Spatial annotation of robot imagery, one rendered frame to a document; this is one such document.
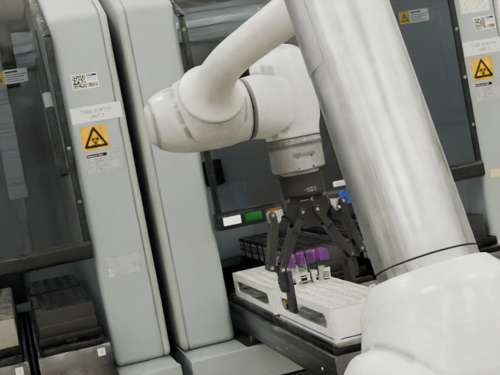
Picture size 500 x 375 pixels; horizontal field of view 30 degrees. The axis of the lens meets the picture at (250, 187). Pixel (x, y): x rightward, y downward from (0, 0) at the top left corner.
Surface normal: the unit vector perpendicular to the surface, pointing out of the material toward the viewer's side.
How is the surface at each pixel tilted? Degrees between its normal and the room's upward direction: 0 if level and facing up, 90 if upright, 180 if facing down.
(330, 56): 80
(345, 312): 90
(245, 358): 90
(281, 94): 87
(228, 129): 141
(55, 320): 90
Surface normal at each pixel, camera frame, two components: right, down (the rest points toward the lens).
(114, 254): 0.25, 0.00
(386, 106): 0.00, -0.25
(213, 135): 0.33, 0.80
